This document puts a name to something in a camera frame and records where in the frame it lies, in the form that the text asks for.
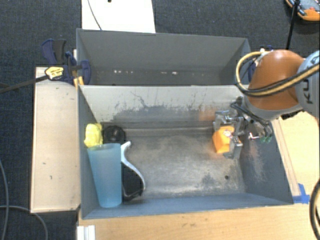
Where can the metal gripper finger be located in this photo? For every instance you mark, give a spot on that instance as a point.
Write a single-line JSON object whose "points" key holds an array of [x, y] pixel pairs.
{"points": [[231, 119], [235, 149]]}

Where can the orange box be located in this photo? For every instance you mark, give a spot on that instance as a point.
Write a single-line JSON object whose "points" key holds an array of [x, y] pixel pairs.
{"points": [[221, 140]]}

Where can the grey metal bin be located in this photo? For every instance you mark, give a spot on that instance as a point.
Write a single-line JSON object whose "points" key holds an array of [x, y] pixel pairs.
{"points": [[175, 164]]}

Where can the black and white curved object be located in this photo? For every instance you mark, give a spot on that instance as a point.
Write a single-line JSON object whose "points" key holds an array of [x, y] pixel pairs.
{"points": [[132, 179]]}

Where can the black round object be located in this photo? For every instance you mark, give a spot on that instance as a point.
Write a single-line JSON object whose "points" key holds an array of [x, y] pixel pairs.
{"points": [[113, 134]]}

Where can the pale blue plastic cup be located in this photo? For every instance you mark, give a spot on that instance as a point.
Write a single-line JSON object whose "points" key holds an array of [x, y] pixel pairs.
{"points": [[106, 174]]}

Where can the yellow toy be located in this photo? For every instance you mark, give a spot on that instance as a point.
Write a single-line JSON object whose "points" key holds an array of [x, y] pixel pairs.
{"points": [[93, 135]]}

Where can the pale wood board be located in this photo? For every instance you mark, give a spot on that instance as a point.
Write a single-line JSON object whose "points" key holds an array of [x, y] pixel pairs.
{"points": [[55, 146]]}

